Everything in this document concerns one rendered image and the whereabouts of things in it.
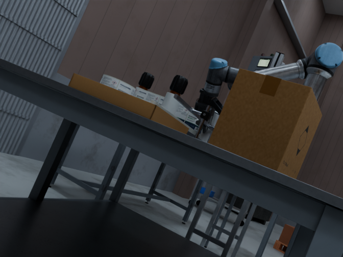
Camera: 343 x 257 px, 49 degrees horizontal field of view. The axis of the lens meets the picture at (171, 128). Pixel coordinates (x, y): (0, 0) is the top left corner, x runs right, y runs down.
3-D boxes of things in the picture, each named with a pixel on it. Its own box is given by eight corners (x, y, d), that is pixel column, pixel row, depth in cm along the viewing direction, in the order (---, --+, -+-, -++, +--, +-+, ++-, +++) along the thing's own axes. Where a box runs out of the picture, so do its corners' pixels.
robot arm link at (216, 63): (228, 63, 165) (210, 59, 166) (222, 87, 169) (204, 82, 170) (230, 60, 172) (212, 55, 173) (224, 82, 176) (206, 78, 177)
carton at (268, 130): (235, 159, 148) (261, 96, 150) (294, 183, 136) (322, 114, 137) (206, 143, 122) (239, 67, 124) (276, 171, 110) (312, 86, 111)
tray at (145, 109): (117, 111, 129) (121, 101, 129) (184, 139, 120) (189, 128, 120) (67, 86, 101) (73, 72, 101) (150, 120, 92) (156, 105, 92)
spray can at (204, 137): (198, 141, 190) (214, 104, 191) (207, 145, 188) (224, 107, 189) (196, 139, 185) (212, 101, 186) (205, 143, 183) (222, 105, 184)
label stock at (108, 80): (130, 114, 221) (141, 92, 222) (115, 106, 202) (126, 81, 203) (103, 103, 228) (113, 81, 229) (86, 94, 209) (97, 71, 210)
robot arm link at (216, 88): (224, 83, 175) (217, 87, 168) (221, 93, 177) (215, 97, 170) (209, 78, 178) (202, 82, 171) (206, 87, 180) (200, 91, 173)
